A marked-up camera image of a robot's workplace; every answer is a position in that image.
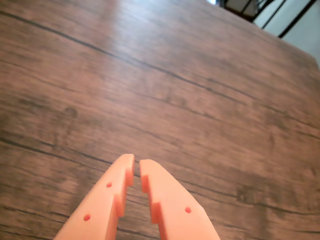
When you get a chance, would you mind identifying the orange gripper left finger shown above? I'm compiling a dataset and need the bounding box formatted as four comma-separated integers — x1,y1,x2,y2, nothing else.
53,153,136,240

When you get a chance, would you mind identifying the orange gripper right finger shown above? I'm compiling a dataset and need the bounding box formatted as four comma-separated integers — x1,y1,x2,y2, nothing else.
139,158,221,240

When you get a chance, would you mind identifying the black chair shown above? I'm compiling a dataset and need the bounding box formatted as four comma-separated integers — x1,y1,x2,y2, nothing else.
216,0,320,39

